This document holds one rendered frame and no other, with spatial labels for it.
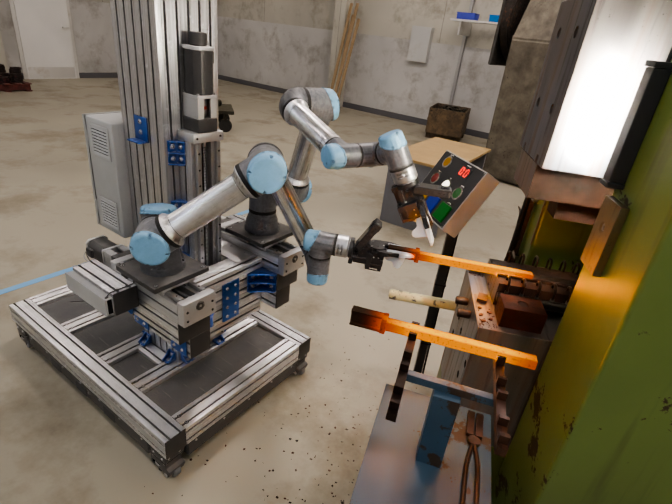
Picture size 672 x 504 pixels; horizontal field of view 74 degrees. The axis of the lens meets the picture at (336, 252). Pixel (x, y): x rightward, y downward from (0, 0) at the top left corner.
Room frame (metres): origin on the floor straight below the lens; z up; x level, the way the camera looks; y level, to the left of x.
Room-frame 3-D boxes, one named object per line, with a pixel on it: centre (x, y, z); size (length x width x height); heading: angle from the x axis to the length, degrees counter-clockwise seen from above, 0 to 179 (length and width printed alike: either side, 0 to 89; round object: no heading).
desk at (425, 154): (4.46, -0.94, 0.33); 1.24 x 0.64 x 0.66; 150
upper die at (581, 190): (1.27, -0.73, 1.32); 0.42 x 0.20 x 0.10; 83
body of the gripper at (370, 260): (1.32, -0.10, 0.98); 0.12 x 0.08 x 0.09; 83
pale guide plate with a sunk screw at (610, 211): (0.97, -0.61, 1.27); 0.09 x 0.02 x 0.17; 173
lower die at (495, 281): (1.27, -0.73, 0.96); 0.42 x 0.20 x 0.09; 83
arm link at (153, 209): (1.34, 0.60, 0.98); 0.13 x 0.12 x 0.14; 13
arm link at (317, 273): (1.36, 0.06, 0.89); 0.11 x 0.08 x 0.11; 13
